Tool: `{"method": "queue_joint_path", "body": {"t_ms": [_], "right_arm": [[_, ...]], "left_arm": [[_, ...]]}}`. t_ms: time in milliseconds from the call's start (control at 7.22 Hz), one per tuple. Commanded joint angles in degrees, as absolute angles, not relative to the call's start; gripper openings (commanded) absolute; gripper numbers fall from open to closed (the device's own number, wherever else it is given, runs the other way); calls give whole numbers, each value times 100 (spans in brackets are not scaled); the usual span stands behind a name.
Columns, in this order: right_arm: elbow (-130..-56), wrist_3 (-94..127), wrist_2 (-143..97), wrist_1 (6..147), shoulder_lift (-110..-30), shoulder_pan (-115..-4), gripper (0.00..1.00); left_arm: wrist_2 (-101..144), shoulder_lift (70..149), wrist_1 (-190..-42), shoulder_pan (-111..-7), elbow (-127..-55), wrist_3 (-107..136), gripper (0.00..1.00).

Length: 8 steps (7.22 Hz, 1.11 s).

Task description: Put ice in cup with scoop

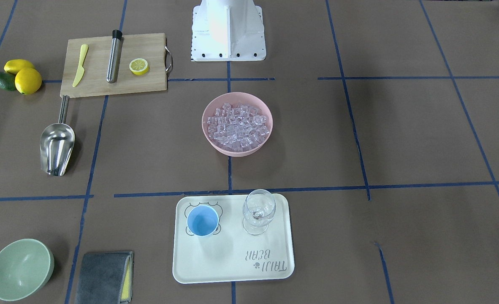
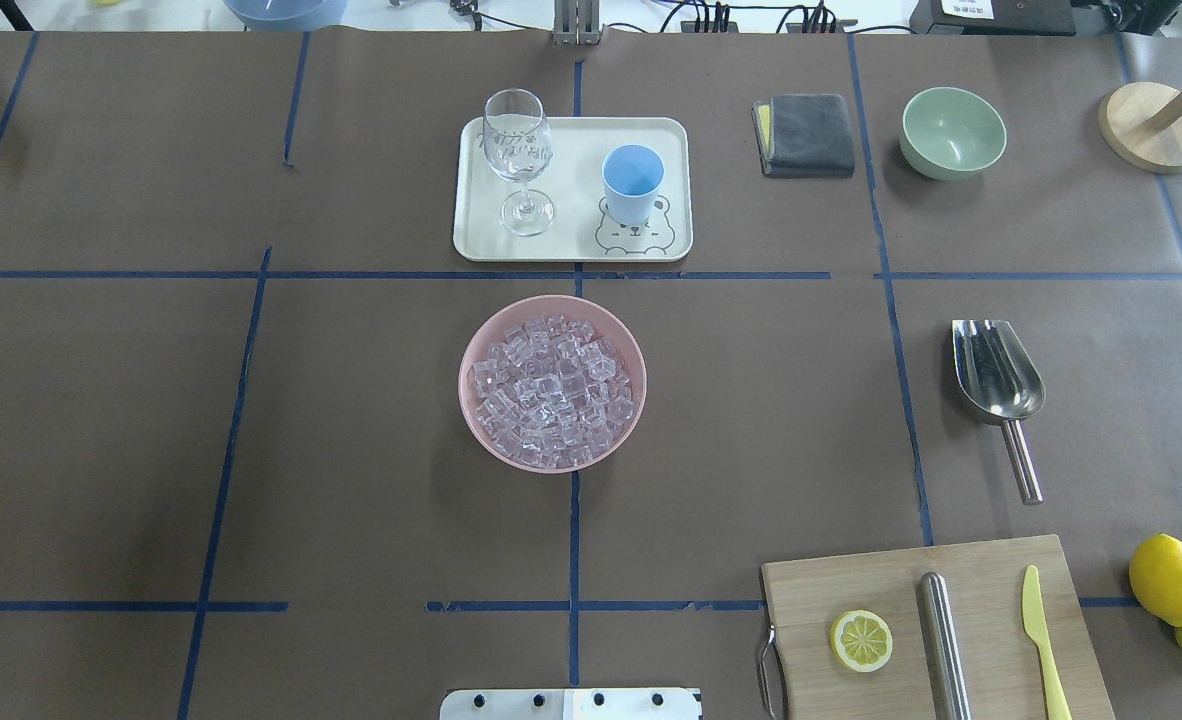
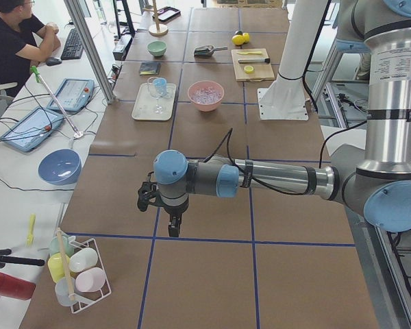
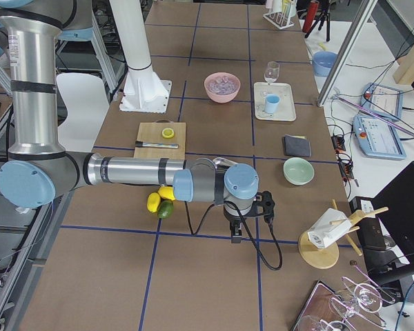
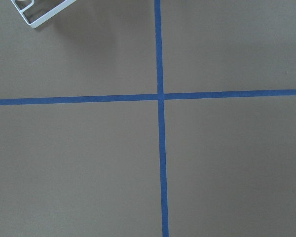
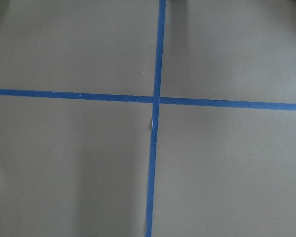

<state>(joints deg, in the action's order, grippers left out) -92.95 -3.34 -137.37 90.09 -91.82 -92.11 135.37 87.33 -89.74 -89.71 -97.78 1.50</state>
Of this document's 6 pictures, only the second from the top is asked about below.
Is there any stainless steel scoop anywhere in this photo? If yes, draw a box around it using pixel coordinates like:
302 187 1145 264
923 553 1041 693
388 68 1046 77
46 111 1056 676
952 319 1045 506

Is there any pile of clear ice cubes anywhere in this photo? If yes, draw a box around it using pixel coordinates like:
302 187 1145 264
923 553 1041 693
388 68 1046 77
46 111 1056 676
470 314 635 468

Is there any blue plastic cup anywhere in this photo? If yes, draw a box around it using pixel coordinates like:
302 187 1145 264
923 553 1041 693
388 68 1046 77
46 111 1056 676
600 143 665 225

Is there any pink bowl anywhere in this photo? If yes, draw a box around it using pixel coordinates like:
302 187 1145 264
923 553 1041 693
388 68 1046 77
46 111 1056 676
457 294 648 474

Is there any cream bear serving tray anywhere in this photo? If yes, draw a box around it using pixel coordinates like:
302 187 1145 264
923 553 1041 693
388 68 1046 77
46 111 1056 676
453 117 693 262

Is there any clear wine glass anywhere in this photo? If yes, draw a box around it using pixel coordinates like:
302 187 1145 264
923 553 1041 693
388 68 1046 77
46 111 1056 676
483 87 556 236

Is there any folded grey cloth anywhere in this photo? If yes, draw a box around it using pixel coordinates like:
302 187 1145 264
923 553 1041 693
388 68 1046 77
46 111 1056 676
754 95 855 179

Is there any lemon half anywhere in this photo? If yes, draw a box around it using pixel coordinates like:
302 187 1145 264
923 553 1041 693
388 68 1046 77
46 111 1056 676
829 609 894 673

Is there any green ceramic bowl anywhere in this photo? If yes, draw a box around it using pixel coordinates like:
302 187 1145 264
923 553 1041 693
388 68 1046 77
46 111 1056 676
898 87 1008 181

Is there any blue bowl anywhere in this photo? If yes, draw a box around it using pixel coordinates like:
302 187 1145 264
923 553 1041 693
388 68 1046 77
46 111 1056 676
222 0 349 32

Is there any stainless steel muddler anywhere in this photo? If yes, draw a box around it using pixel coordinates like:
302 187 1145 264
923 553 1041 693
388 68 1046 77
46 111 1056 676
917 571 972 719

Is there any yellow plastic knife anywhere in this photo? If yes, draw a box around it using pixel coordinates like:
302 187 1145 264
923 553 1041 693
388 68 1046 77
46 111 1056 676
1020 564 1072 719

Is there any wooden cutting board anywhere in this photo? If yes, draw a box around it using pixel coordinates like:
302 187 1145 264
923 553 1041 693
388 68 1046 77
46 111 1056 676
761 536 1115 719

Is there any wooden stand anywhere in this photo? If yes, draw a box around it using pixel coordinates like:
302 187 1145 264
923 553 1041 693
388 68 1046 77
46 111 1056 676
1097 82 1182 174

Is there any whole yellow lemon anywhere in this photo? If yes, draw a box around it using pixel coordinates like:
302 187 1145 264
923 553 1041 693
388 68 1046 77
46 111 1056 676
1129 533 1182 628

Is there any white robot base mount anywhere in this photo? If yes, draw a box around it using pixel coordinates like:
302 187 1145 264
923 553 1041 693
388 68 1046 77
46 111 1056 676
439 687 704 719

